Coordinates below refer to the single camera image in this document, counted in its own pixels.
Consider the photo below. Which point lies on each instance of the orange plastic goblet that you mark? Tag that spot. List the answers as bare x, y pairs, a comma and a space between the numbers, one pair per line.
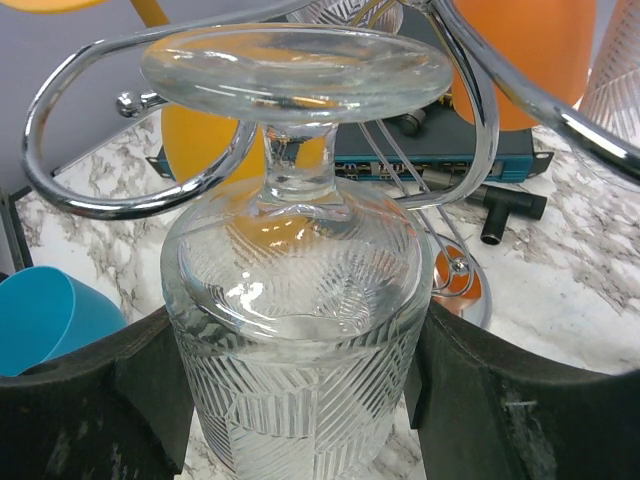
548, 41

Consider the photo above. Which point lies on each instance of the dark blue network switch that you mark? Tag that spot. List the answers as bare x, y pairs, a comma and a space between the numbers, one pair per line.
191, 140

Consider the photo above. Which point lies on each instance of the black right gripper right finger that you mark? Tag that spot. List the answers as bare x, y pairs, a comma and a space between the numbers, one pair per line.
484, 408

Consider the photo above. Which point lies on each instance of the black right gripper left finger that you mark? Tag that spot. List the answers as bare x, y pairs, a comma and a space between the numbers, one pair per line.
119, 408

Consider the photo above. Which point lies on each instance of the chrome wine glass rack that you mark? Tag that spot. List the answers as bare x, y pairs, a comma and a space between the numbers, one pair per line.
483, 70

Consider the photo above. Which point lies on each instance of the clear patterned wine glass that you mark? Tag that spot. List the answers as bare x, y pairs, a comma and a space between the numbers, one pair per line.
611, 98

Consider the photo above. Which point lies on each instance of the blue plastic goblet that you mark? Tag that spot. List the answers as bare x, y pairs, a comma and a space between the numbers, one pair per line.
46, 313

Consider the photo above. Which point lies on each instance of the black pipe fitting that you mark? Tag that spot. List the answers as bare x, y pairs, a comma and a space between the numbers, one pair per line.
500, 203

